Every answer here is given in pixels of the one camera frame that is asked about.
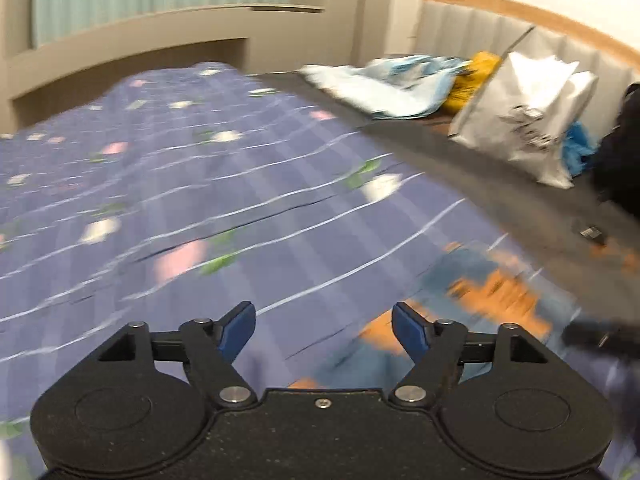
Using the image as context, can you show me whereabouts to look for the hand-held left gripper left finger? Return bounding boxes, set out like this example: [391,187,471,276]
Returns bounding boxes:
[97,301,258,408]

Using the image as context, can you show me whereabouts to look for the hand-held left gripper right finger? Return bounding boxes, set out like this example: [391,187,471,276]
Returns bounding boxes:
[390,302,549,409]

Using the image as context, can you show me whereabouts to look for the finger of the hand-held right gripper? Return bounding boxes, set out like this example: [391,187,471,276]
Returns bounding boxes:
[561,316,640,358]

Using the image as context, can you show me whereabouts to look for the blue orange printed pants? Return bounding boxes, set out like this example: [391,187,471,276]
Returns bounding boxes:
[289,240,593,392]

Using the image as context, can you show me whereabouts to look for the purple checked floral blanket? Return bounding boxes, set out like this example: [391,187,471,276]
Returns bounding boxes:
[0,62,640,480]

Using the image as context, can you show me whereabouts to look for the grey bed sheet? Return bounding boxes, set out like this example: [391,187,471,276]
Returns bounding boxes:
[249,54,640,322]

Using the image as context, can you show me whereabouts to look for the black cloth bundle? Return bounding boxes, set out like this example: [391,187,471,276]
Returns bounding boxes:
[592,82,640,212]

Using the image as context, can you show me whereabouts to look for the blue plastic bag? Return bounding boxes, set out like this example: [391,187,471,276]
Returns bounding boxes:
[562,121,599,177]

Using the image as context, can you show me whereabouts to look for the white plastic bag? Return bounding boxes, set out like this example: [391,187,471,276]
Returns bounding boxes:
[447,27,600,190]

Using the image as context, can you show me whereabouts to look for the light blue crumpled cloth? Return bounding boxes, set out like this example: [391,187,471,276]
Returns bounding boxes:
[300,54,474,120]

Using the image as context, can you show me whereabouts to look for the yellow cloth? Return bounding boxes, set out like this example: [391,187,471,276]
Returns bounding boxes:
[442,51,503,115]

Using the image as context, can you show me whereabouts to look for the wooden padded headboard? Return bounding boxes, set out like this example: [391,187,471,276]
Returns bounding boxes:
[414,0,640,92]

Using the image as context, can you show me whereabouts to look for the beige wooden headboard shelf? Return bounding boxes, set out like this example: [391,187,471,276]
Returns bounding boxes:
[0,0,397,132]

